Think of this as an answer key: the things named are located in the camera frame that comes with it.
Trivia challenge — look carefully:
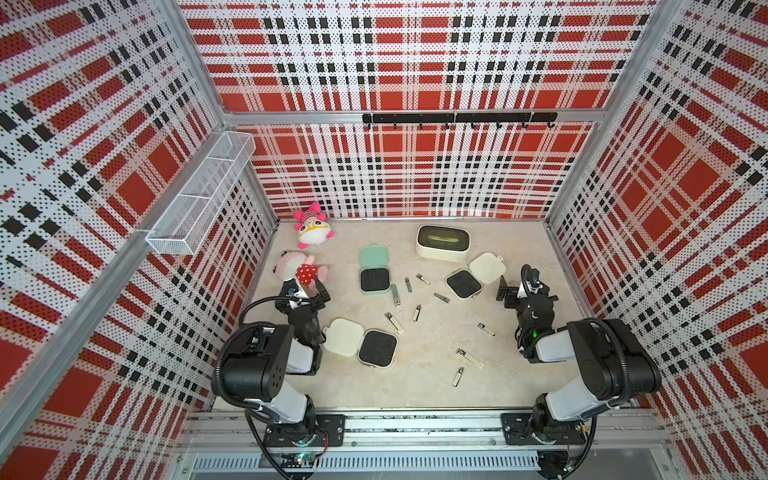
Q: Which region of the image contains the cream case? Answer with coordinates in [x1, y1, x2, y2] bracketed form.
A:
[323, 318, 398, 369]
[445, 252, 506, 300]

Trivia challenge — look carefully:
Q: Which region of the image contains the large cream nail clipper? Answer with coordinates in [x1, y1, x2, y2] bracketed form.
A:
[385, 312, 405, 335]

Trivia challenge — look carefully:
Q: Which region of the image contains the small clipper front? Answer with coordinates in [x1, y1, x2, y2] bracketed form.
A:
[452, 367, 464, 388]

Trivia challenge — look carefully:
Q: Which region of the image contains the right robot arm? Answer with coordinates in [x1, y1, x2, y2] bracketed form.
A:
[496, 264, 662, 436]

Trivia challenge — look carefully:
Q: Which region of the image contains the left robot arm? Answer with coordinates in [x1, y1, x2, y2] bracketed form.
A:
[211, 279, 330, 442]

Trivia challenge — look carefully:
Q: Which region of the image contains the green nail clipper case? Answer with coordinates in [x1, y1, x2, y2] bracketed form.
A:
[359, 245, 391, 295]

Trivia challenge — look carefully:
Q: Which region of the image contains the large clipper near front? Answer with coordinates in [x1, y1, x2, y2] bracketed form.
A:
[456, 349, 485, 369]

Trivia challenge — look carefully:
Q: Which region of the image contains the large green nail clipper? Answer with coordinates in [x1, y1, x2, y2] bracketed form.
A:
[390, 284, 402, 307]

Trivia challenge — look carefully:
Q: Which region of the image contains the pink doll red dress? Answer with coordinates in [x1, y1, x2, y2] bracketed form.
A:
[273, 251, 329, 289]

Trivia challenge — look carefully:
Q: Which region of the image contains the pink owl plush toy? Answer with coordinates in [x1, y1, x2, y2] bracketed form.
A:
[293, 202, 335, 250]

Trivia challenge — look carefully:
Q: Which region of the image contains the cream tissue box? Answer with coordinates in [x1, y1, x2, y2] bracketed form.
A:
[415, 225, 471, 263]

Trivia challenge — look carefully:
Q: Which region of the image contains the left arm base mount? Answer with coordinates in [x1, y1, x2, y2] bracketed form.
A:
[263, 414, 347, 448]

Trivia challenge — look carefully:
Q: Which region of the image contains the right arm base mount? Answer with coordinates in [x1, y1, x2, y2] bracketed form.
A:
[500, 412, 587, 446]

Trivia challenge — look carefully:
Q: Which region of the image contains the white wire mesh basket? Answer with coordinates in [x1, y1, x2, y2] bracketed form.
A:
[147, 131, 255, 256]

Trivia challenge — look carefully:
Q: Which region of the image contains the aluminium front rail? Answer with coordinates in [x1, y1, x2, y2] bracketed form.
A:
[168, 408, 685, 479]

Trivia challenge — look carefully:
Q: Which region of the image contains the black wall hook rail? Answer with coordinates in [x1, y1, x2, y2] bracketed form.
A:
[362, 112, 558, 127]

